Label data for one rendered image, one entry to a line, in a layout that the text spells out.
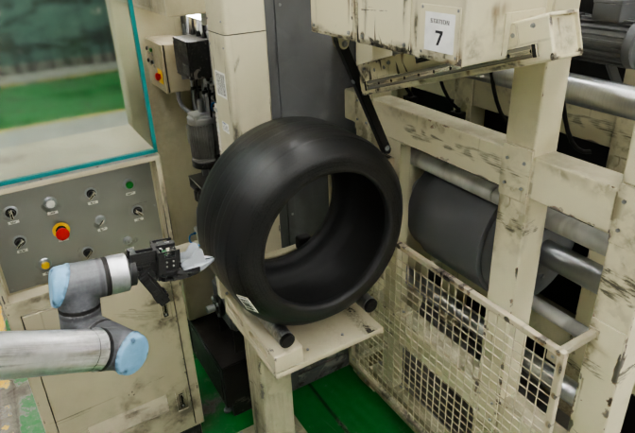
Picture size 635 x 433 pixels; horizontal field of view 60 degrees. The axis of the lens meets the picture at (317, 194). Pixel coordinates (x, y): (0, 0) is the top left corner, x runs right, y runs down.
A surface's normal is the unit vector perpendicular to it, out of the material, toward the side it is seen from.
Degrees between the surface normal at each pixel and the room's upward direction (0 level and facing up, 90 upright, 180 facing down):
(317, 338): 0
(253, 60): 90
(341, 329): 0
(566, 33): 72
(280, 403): 90
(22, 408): 0
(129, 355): 90
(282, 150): 25
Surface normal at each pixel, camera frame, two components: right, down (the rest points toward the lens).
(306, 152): 0.22, -0.39
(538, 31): -0.86, 0.25
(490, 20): 0.52, 0.35
